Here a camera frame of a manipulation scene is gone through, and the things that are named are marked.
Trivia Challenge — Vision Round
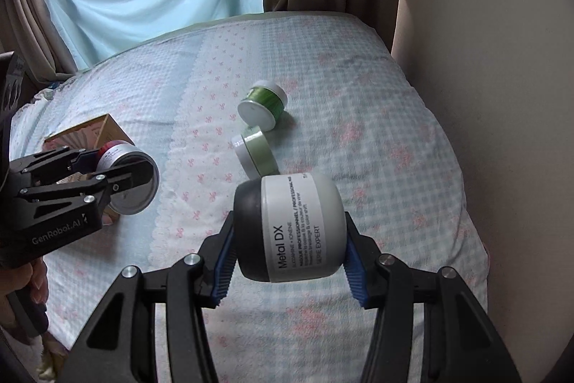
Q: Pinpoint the cardboard box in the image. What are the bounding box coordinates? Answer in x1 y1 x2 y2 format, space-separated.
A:
43 113 136 162

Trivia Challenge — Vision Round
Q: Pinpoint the red and silver jar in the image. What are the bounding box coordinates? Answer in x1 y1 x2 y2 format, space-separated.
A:
96 140 160 216

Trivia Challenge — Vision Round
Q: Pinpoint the person's left hand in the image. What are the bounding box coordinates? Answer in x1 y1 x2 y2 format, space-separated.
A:
0 261 50 313

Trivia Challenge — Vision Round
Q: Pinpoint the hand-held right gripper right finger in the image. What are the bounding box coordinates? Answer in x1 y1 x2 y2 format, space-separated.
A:
343 211 523 383

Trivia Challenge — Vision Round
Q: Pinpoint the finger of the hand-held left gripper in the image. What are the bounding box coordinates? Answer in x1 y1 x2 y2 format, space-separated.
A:
8 146 103 183
17 160 156 216

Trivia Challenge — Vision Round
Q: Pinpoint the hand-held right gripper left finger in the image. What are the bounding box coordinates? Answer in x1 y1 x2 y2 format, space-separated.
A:
63 210 237 383

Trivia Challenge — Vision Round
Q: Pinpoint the bed with blue patterned sheet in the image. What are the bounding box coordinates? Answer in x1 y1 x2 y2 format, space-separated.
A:
9 10 490 383

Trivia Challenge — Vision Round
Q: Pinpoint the shiny green jar white lid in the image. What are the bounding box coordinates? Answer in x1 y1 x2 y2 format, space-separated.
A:
237 80 288 132

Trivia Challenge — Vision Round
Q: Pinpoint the pale green jar white lid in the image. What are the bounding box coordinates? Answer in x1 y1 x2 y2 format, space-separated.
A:
230 126 281 179

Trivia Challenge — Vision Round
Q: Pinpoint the large white jar black lid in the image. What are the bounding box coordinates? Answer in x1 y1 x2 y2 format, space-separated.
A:
234 174 346 284

